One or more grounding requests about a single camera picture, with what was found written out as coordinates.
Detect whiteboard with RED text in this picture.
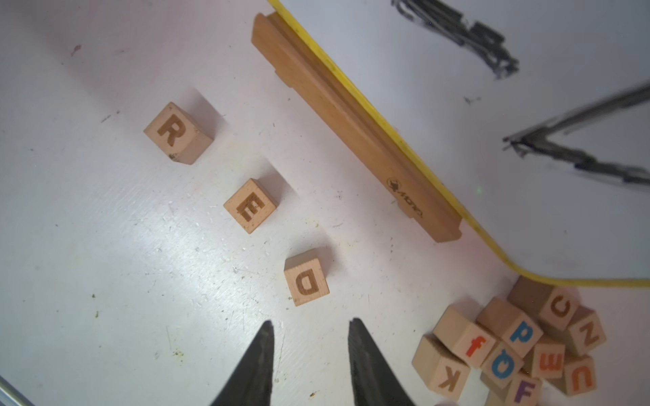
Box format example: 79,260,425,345
273,0,649,286

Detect wooden block red f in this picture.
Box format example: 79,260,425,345
433,306,497,369

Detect wooden block letter R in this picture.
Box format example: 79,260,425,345
144,103,213,165

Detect wooden block blue p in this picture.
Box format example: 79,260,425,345
476,297,543,358

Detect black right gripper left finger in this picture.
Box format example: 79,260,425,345
212,320,274,406

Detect wooden block letter K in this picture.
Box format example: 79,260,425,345
412,335,471,402

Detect wooden block orange u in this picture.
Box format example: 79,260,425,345
547,355,598,397

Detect wooden block blue Q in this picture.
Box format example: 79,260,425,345
481,340,524,389

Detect wooden block letter C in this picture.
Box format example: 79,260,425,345
507,277,582,331

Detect wooden block purple f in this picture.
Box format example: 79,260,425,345
480,371,543,406

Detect wooden block letter E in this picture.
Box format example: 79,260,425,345
223,179,279,234

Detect wooden block letter D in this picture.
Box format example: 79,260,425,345
284,249,330,306

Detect wooden block orange m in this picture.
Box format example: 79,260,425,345
523,334,566,379

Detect wooden block letter N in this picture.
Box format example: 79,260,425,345
556,306,607,356

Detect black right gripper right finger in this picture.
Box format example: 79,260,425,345
348,318,414,406

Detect wooden whiteboard stand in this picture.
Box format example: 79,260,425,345
252,13,462,243

